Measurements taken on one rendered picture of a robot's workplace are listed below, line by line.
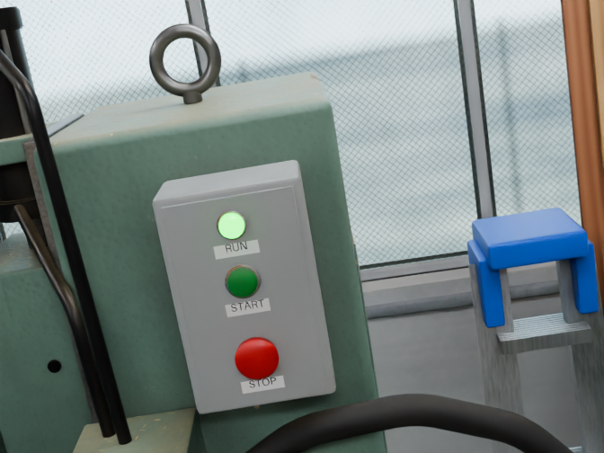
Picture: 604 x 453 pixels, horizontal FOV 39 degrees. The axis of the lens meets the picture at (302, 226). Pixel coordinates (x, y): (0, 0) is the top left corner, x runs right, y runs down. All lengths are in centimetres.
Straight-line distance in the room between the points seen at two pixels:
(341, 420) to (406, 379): 158
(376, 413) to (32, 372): 29
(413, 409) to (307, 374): 9
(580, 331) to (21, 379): 98
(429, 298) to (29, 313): 152
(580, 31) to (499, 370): 79
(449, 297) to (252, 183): 160
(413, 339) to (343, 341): 152
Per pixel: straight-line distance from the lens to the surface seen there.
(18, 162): 73
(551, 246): 142
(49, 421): 76
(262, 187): 57
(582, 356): 153
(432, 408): 65
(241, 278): 57
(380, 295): 213
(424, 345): 219
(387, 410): 65
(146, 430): 67
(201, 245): 58
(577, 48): 195
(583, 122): 196
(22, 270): 72
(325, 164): 62
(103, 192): 64
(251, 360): 59
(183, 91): 72
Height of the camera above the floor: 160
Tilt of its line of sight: 15 degrees down
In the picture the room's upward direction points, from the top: 10 degrees counter-clockwise
